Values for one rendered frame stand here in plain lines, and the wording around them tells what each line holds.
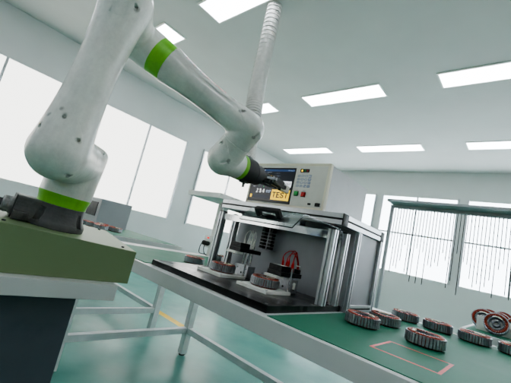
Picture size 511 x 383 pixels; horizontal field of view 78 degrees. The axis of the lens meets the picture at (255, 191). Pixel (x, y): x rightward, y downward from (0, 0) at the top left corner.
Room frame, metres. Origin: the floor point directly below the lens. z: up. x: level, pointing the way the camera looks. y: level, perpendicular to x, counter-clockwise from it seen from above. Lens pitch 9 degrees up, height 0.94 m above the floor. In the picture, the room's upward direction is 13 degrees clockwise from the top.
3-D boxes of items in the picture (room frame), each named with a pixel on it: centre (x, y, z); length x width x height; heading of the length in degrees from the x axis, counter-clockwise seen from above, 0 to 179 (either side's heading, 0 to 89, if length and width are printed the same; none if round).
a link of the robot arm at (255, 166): (1.11, 0.05, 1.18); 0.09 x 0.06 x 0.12; 47
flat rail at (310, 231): (1.38, -0.09, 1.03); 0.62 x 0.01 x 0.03; 47
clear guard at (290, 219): (1.19, -0.16, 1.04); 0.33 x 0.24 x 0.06; 137
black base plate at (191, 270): (1.32, -0.04, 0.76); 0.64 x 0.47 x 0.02; 47
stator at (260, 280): (1.23, -0.11, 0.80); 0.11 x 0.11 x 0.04
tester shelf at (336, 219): (1.54, -0.24, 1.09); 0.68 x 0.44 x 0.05; 47
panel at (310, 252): (1.50, -0.20, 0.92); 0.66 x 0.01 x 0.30; 47
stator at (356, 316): (1.09, -0.45, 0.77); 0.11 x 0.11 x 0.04
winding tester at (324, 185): (1.54, -0.25, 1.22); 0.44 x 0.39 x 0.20; 47
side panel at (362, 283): (1.38, -0.54, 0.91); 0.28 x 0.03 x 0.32; 137
